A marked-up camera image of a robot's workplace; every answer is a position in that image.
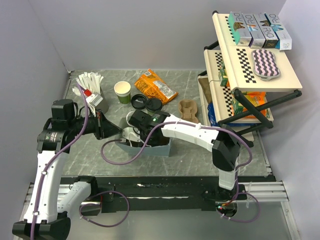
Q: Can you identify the beige black shelf rack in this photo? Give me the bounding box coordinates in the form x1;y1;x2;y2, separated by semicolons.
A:
201;11;302;135

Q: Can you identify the pink black striped sponge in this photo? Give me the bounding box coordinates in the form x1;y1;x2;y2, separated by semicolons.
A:
251;48;281;82

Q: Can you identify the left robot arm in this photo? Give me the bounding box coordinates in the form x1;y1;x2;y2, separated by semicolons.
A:
12;99;122;240

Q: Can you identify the green small box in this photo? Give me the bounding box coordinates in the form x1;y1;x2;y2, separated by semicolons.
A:
218;68;229;87

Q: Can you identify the blue Doritos chip bag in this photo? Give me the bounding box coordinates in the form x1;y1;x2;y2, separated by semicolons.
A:
207;101;220;127

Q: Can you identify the white blue box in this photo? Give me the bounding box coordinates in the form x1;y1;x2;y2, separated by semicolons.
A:
264;13;292;51

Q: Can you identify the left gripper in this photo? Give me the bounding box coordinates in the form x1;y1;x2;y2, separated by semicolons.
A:
68;107;123;140

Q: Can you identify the white wrapped straws bundle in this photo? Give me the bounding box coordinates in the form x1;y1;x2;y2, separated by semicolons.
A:
75;72;104;95

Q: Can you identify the silver blue box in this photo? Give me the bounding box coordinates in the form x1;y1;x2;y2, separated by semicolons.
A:
242;13;266;49

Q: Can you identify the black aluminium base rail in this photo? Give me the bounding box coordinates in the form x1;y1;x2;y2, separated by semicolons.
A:
23;176;290;214

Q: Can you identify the orange chip bag on shelf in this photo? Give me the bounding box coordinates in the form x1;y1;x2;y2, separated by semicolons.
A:
231;92;267;115

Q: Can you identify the teal silver box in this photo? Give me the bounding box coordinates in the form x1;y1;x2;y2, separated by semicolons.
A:
228;11;252;47

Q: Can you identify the brown cardboard cup carrier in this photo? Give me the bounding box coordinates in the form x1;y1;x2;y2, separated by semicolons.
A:
178;99;199;124

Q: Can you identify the black silver box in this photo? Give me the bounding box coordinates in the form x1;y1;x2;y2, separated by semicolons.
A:
253;13;279;49

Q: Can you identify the stack of black cup lids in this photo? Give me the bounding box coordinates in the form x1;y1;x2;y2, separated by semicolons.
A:
130;93;148;110

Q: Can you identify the stack of green paper cups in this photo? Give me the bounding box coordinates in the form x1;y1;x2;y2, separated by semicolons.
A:
113;81;131;105

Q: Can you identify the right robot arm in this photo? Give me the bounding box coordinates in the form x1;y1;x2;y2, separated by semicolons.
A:
122;110;240;199

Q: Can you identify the brown snack bag on shelf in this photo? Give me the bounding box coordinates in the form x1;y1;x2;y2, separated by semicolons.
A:
198;77;212;104

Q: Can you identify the orange snack bag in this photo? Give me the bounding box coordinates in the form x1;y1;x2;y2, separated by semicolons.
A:
134;68;179;105

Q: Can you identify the blue white paper bag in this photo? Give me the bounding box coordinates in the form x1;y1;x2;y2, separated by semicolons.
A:
115;111;172;157

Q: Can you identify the grey straw holder cup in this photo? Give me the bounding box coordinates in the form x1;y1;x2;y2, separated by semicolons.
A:
95;89;109;115

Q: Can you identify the black cup lid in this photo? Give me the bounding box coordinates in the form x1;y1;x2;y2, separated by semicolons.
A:
145;97;163;111

